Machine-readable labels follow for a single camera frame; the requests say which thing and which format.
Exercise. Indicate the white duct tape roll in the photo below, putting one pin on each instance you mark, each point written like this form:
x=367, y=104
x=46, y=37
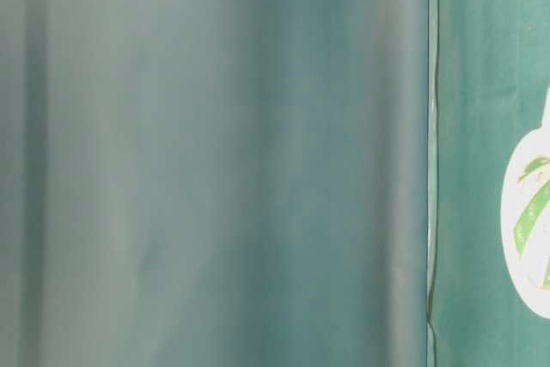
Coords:
x=524, y=217

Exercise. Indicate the green table cloth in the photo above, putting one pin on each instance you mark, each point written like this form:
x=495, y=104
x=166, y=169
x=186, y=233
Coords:
x=492, y=79

